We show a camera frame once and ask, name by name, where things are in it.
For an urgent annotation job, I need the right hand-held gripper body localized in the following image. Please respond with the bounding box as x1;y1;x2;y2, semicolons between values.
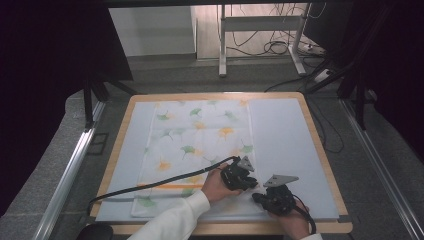
262;174;300;215

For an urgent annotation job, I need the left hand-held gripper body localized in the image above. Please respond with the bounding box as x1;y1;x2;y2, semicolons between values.
219;155;257;192

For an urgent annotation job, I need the white mesh leaf-print laundry bag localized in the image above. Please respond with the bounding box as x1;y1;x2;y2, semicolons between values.
130;99;268;219

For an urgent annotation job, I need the person's left hand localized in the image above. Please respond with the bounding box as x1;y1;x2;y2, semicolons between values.
200;162;243;204

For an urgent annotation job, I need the person's right hand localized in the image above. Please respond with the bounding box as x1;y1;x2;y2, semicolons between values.
269;199;312;240

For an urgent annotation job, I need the wooden table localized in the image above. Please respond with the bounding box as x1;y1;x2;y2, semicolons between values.
89;92;354;236

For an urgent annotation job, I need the pale blue table mat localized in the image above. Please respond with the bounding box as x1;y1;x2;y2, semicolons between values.
95;98;340;223

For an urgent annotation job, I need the black metal stand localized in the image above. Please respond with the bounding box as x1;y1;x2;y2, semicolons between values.
304;49;369;131
81;76;138;132

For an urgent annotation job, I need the white power strip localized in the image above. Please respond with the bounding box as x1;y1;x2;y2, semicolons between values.
313;68;333;84

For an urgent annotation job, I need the black round seat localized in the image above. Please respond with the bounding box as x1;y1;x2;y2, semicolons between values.
75;223;114;240

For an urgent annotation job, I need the white panel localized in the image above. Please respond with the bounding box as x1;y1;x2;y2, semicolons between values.
109;7;197;58

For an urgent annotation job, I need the black curtain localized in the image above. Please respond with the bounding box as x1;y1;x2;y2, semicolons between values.
0;0;134;218
303;0;424;164

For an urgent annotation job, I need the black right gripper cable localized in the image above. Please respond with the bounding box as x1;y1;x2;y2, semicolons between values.
292;194;318;235

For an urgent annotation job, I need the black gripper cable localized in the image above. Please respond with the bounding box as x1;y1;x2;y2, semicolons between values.
86;155;242;216
292;194;318;235

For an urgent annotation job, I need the thin black floor cable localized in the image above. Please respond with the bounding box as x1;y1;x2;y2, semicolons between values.
306;96;345;154

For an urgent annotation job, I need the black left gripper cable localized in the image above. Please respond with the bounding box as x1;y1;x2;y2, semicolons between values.
86;155;242;216

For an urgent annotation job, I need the aluminium floor rail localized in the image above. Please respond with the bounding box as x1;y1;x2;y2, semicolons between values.
339;98;424;240
31;99;108;240

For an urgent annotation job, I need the bundle of black floor cables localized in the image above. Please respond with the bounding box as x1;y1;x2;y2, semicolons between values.
229;3;328;58

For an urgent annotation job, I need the black floor frame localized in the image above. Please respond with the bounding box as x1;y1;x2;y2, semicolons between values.
87;132;110;156

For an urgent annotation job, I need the white metal desk frame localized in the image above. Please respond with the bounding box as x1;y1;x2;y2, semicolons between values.
218;3;311;78

